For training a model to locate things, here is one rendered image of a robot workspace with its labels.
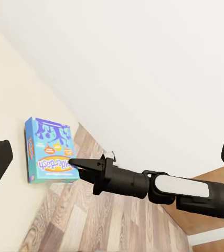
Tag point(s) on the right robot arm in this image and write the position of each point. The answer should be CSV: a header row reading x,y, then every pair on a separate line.
x,y
194,196

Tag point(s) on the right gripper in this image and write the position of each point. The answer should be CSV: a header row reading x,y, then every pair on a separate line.
x,y
105,176

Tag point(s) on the board game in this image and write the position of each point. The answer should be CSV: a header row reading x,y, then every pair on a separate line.
x,y
49,147

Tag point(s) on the bed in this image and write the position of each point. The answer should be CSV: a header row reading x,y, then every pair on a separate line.
x,y
23,94

